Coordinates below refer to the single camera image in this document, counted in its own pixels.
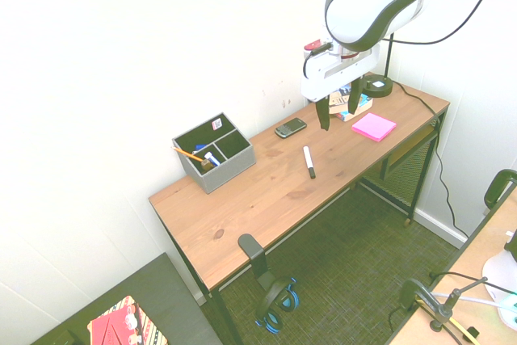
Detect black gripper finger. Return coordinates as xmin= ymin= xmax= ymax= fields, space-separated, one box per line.
xmin=315 ymin=95 xmax=332 ymax=133
xmin=348 ymin=77 xmax=364 ymax=116

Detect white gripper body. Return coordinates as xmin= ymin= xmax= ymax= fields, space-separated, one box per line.
xmin=301 ymin=40 xmax=383 ymax=103

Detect white marker with black cap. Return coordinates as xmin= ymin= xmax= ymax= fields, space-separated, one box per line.
xmin=302 ymin=145 xmax=317 ymax=179

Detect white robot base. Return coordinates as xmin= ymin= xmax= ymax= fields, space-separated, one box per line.
xmin=481 ymin=250 xmax=517 ymax=324

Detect gray fabric desk organizer holder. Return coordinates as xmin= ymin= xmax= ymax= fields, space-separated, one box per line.
xmin=172 ymin=112 xmax=257 ymax=195

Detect black desk lamp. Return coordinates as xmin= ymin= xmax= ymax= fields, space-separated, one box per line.
xmin=360 ymin=33 xmax=395 ymax=99

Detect black mobile phone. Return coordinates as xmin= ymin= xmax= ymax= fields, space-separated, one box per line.
xmin=275 ymin=117 xmax=308 ymax=140

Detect pink sticky note pad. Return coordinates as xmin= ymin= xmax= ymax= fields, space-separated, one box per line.
xmin=351 ymin=112 xmax=397 ymax=143

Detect orange pencil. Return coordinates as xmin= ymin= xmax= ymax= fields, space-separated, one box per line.
xmin=170 ymin=145 xmax=204 ymax=162

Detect black headphone hook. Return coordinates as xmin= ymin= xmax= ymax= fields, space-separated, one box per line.
xmin=237 ymin=234 xmax=280 ymax=293

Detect black table clamp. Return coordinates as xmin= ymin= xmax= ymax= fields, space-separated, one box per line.
xmin=483 ymin=169 xmax=517 ymax=208

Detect black and blue headphones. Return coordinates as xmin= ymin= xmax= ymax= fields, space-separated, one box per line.
xmin=254 ymin=276 xmax=301 ymax=335

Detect light wooden table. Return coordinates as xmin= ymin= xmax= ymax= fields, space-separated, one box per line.
xmin=386 ymin=195 xmax=517 ymax=345

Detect black side table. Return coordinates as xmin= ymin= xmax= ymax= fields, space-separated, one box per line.
xmin=30 ymin=251 xmax=224 ymax=345

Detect red book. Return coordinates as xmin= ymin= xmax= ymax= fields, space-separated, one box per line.
xmin=87 ymin=295 xmax=169 ymax=345

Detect wooden desk with black frame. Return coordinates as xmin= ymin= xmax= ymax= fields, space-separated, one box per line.
xmin=148 ymin=72 xmax=451 ymax=345

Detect black lamp power cable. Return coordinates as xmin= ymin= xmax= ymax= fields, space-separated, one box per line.
xmin=390 ymin=80 xmax=470 ymax=239

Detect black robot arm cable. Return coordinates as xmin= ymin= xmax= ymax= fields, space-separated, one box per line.
xmin=381 ymin=0 xmax=512 ymax=45

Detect black clamp with camera stand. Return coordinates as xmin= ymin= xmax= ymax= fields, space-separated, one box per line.
xmin=397 ymin=270 xmax=490 ymax=334

